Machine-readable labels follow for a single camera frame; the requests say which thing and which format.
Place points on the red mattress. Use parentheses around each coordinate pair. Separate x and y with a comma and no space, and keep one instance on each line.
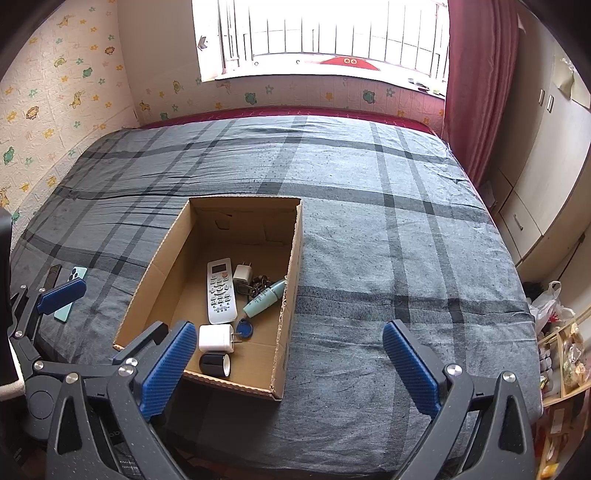
(286,111)

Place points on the blue key fob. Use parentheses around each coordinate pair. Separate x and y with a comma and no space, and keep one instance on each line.
(244,330)

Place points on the red windowsill mat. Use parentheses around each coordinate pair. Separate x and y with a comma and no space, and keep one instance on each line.
(349,63)

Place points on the teal cosmetic tube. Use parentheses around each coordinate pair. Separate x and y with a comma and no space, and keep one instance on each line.
(263,300)

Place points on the person's left forearm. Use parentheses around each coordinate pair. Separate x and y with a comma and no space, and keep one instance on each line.
(10,390)

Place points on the mint green smartphone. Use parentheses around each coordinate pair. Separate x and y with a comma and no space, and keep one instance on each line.
(75,274)

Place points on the small black jar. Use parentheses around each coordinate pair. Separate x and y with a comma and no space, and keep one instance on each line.
(213,364)

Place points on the wooden shelf unit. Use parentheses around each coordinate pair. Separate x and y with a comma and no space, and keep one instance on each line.
(563,397)

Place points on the window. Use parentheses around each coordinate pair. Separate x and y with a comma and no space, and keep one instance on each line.
(323,32)

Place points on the beige wardrobe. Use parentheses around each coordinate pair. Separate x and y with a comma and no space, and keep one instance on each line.
(549,161)

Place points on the red curtain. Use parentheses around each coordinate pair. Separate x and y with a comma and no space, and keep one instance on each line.
(480,83)

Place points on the white remote control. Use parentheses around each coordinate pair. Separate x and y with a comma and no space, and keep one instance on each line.
(221,290)

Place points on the grey plaid bedsheet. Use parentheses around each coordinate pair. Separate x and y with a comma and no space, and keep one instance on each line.
(392,240)

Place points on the white plastic bag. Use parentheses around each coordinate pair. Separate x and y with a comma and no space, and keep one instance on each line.
(551,304)

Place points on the cardboard box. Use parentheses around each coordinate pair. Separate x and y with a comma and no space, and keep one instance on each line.
(184,286)

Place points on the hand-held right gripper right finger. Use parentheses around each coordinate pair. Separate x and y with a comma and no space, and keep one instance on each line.
(408,369)

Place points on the large white power adapter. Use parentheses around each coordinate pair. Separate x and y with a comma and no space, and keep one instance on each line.
(214,338)

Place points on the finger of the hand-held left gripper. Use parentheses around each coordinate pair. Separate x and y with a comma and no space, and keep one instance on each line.
(147,334)
(62,290)

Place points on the small white charger plug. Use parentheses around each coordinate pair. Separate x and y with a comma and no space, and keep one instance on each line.
(241,276)

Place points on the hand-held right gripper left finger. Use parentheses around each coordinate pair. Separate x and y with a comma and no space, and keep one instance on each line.
(166,369)

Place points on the metal key bunch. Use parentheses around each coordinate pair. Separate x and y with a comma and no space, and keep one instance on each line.
(256,285)

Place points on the dark smartphone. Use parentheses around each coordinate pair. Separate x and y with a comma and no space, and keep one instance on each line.
(51,277)

